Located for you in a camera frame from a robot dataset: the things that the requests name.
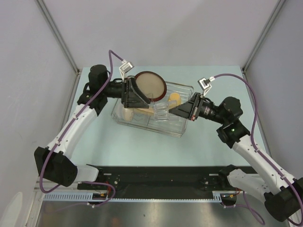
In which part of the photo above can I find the yellow mug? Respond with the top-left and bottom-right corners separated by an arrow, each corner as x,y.
168,92 -> 181,109

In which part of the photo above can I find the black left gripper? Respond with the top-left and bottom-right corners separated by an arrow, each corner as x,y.
102,78 -> 150,109

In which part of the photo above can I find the red rimmed beige plate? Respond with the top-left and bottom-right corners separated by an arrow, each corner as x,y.
135,71 -> 167,102

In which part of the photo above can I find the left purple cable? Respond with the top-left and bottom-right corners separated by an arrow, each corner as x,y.
39,49 -> 126,213

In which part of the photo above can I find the beige bird pattern plate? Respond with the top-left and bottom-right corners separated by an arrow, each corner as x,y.
131,108 -> 154,115

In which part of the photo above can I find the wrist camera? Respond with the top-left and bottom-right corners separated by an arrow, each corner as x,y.
119,60 -> 134,80
197,77 -> 214,96

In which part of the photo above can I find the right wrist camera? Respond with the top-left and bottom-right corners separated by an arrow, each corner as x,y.
197,77 -> 214,96

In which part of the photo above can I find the white slotted cable duct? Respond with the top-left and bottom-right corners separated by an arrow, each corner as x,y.
44,192 -> 222,203

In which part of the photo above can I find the metal wire dish rack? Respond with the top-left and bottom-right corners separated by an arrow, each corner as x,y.
111,81 -> 194,137

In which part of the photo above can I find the purple cable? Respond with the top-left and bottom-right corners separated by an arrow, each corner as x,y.
39,49 -> 126,213
209,73 -> 303,225

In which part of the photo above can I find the clear glass cup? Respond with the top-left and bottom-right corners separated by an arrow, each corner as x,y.
153,102 -> 169,121

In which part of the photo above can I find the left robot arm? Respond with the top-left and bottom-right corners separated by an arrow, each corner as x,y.
34,61 -> 150,193

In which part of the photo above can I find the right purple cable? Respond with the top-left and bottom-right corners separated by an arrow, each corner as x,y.
209,73 -> 303,225

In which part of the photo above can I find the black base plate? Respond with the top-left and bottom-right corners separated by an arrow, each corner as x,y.
77,165 -> 237,201

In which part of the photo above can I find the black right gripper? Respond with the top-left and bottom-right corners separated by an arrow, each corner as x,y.
169,92 -> 227,124

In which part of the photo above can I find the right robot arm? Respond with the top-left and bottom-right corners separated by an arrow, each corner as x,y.
169,93 -> 303,222

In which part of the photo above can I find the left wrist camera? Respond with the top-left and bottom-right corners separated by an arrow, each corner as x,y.
119,60 -> 134,80

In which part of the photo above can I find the white bowl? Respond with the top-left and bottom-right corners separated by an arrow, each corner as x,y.
121,106 -> 134,122

